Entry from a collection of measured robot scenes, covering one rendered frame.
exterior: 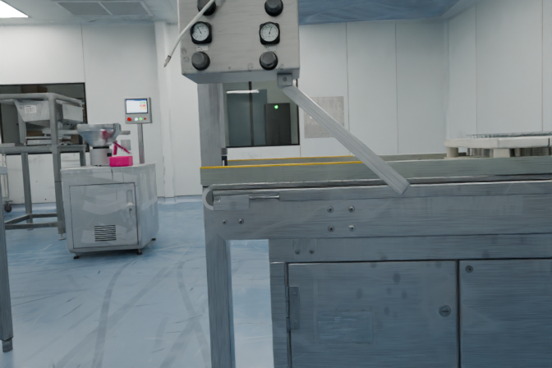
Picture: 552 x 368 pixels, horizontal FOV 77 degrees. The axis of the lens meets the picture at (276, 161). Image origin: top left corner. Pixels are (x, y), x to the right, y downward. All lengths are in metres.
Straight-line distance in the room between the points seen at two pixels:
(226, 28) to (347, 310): 0.61
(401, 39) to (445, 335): 5.98
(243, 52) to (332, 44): 5.56
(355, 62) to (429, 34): 1.38
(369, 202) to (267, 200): 0.20
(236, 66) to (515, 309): 0.73
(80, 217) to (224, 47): 2.80
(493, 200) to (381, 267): 0.25
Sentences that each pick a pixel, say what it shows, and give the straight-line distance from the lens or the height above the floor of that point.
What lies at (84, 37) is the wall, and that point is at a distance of 6.56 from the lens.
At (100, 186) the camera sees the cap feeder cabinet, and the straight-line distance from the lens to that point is 3.23.
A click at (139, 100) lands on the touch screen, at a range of 3.53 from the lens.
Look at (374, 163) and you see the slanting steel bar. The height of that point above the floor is 0.87.
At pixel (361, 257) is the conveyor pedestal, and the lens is 0.76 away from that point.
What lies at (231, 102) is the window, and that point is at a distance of 5.85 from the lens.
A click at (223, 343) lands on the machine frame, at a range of 1.13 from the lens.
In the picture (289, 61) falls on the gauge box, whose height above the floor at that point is 1.05.
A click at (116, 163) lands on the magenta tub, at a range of 3.19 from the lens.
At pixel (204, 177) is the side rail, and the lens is 0.69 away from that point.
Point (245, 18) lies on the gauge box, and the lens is 0.68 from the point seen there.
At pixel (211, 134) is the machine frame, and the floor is 0.94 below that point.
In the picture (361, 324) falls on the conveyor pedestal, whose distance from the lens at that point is 0.82.
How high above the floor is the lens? 0.91
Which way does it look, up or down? 3 degrees down
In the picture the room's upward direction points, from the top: 2 degrees counter-clockwise
